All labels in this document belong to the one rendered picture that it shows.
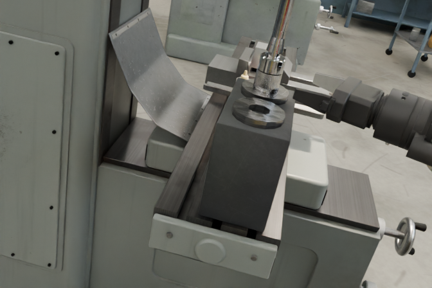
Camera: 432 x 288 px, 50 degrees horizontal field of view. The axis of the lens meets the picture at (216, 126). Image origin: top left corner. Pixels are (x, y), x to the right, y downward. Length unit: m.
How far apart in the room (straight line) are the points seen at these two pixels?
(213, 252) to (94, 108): 0.56
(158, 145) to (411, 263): 1.64
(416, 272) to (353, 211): 1.20
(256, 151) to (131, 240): 0.78
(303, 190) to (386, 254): 1.33
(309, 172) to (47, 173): 0.70
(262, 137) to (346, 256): 0.70
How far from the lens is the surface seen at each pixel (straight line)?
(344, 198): 1.38
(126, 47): 1.22
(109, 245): 1.48
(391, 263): 2.48
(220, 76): 1.31
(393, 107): 0.77
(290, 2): 0.81
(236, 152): 0.74
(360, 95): 0.78
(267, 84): 0.84
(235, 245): 0.82
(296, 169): 1.25
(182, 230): 0.82
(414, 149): 0.76
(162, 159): 1.26
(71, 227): 1.42
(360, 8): 7.10
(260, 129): 0.74
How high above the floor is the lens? 1.45
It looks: 27 degrees down
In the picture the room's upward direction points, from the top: 12 degrees clockwise
